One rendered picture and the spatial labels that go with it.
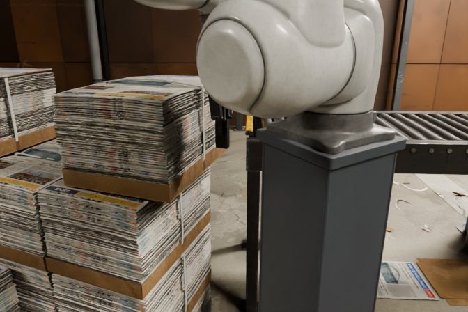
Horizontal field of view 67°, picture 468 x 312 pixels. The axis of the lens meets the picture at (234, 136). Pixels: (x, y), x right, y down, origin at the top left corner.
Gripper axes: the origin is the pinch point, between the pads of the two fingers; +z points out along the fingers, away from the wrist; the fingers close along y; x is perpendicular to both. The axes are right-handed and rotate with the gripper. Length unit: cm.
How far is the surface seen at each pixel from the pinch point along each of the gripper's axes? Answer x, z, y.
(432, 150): 56, 19, -66
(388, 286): 51, 96, -86
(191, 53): -174, 4, -324
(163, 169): -7.9, 5.0, 13.7
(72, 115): -30.5, -4.8, 13.9
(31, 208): -42.6, 18.1, 18.7
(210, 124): -7.7, 1.1, -10.4
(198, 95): -8.3, -7.6, -4.9
